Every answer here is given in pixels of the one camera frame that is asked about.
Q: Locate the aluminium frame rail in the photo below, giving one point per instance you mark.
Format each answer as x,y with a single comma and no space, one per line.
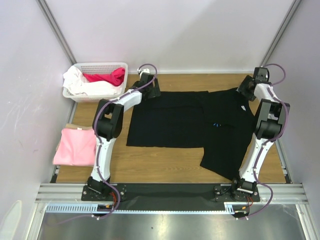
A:
72,192

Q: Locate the black t-shirt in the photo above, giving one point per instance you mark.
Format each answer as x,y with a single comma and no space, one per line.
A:
220,122

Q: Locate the magenta t-shirt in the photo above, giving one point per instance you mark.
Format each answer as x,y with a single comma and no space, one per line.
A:
116,78

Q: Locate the folded pink t-shirt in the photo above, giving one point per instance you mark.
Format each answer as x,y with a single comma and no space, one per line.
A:
77,147

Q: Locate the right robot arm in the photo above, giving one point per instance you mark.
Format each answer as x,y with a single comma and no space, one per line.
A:
270,122

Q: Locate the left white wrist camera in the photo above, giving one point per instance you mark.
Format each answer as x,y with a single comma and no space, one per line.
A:
140,71

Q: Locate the white plastic laundry basket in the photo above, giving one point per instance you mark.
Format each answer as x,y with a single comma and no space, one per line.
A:
97,68

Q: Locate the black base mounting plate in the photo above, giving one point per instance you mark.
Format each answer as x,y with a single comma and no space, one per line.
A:
180,197

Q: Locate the white t-shirt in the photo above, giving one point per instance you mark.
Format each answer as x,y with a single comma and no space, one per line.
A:
76,83

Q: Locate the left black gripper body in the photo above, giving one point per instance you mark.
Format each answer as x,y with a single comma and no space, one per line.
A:
153,92

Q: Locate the folded beige t-shirt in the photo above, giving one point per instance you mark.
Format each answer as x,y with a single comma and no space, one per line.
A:
77,127

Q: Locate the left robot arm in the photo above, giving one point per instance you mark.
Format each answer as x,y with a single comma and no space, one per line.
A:
107,126

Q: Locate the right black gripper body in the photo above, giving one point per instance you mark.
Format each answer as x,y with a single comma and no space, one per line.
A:
245,87

